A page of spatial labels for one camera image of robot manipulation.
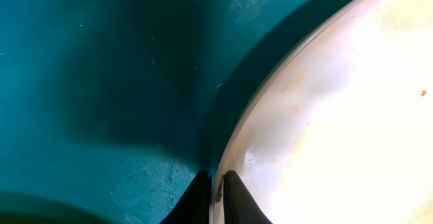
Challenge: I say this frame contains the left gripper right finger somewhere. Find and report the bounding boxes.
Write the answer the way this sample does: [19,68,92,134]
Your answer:
[223,170,271,224]

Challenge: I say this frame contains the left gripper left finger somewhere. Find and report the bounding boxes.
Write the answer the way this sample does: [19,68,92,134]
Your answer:
[160,169,212,224]

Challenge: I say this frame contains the white plate with long stain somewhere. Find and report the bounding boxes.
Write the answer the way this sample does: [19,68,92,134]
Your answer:
[210,0,432,223]

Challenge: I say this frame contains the yellow plate with stain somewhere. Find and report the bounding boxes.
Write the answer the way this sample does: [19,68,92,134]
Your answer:
[1,213,106,224]

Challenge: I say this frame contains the teal plastic tray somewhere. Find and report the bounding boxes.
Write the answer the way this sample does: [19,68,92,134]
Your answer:
[1,0,352,223]

